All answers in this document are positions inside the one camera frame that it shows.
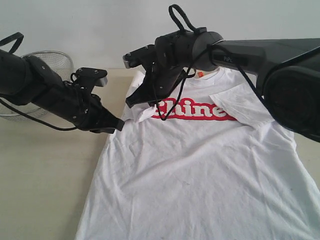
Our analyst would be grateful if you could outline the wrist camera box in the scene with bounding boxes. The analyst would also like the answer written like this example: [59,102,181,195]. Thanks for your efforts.
[122,44,161,74]
[70,67,108,89]

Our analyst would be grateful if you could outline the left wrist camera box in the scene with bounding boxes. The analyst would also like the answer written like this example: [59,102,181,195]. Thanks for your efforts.
[70,67,108,89]

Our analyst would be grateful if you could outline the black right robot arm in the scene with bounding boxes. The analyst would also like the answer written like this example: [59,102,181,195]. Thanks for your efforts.
[123,29,320,142]

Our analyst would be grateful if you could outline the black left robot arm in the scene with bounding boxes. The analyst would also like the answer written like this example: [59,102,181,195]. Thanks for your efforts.
[0,50,125,134]

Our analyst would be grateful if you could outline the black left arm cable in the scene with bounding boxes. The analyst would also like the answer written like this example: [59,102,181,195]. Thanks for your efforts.
[0,31,81,131]

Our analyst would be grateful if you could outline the white t-shirt red lettering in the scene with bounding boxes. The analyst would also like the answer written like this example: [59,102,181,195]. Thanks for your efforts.
[75,68,320,240]

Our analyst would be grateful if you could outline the metal wire mesh basket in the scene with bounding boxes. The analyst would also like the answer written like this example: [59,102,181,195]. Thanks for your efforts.
[0,50,74,121]

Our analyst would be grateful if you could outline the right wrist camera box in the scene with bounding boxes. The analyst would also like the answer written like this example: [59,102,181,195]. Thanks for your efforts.
[122,44,161,74]

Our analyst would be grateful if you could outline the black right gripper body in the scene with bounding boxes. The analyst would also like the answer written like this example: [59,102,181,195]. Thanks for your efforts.
[142,65,188,102]

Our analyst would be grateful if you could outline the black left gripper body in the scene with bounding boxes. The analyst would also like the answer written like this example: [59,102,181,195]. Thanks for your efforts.
[62,84,103,132]

